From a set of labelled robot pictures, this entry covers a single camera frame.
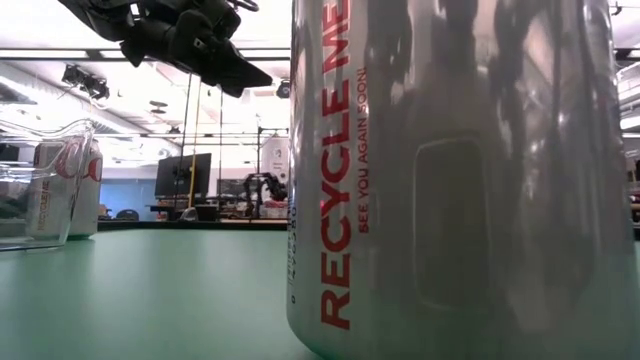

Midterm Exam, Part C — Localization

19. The silver diet cola can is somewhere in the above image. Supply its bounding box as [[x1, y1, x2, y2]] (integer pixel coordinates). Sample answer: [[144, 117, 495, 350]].
[[286, 0, 640, 360], [24, 138, 105, 240]]

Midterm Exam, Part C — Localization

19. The dark overhead rig bar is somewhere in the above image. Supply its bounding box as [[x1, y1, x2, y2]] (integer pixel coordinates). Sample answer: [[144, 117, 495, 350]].
[[0, 47, 291, 62]]

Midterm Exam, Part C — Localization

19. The black aluminium table frame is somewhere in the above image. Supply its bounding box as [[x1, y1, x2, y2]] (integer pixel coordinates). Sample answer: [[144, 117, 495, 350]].
[[97, 219, 290, 232]]

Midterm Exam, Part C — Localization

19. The white banner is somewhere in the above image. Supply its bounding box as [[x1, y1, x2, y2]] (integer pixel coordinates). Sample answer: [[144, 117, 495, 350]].
[[259, 135, 290, 186]]

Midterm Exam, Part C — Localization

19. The yellow stand pole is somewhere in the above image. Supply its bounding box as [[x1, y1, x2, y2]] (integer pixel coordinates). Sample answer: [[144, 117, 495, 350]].
[[188, 79, 203, 209]]

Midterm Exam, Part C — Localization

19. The clear plastic bin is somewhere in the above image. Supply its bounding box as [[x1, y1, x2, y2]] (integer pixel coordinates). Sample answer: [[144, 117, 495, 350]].
[[0, 117, 98, 253]]

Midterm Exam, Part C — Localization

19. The black stand pole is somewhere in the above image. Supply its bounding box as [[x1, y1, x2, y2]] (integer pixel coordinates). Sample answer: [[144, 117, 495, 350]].
[[181, 74, 194, 211]]

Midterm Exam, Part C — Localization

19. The black computer monitor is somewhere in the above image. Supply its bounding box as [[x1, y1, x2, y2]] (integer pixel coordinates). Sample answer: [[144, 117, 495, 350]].
[[153, 152, 213, 200]]

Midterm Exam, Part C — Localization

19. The black ceiling track light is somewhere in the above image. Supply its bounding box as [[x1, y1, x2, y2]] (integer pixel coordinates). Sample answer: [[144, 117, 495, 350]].
[[60, 63, 111, 101]]

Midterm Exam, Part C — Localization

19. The dark background desk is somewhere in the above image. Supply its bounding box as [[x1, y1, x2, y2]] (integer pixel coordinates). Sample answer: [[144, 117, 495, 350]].
[[147, 201, 221, 222]]

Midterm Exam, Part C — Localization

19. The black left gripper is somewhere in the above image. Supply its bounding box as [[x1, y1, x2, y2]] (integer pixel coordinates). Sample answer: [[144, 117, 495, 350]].
[[122, 0, 274, 99]]

